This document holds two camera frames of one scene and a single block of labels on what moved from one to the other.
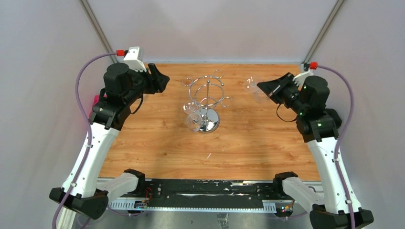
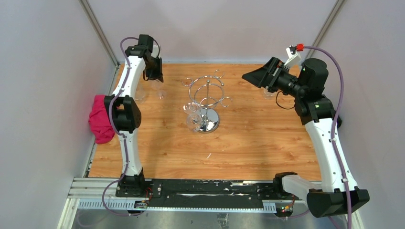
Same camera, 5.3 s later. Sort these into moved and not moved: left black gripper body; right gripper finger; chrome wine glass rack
Moved: right gripper finger; left black gripper body
Not moved: chrome wine glass rack
